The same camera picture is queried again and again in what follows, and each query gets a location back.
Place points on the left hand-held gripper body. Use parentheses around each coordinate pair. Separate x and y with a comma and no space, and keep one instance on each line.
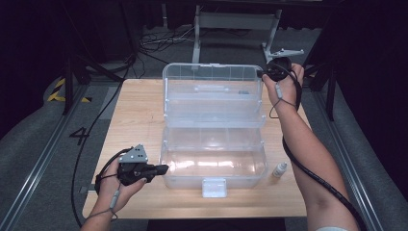
(133,168)

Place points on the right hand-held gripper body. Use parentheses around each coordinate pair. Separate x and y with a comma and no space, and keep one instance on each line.
(277,69)

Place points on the clear plastic storage box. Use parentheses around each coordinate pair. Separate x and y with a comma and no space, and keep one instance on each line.
(213,144)

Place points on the small white dropper bottle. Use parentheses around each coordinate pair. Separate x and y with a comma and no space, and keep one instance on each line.
(280,170)

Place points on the person's right hand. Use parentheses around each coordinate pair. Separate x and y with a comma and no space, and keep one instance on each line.
(287,94)

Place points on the person's left hand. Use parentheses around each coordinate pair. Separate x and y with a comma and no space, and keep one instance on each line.
(107,189)

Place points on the black metal stand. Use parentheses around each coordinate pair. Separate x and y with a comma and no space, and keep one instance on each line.
(330,89)
(68,83)

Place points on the person's dark clothing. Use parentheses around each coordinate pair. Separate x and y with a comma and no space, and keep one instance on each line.
(215,225)

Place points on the grey metal table bracket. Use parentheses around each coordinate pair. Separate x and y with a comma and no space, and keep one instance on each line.
(86,189)

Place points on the grey metal desk frame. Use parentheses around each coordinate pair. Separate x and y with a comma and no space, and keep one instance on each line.
(235,20)

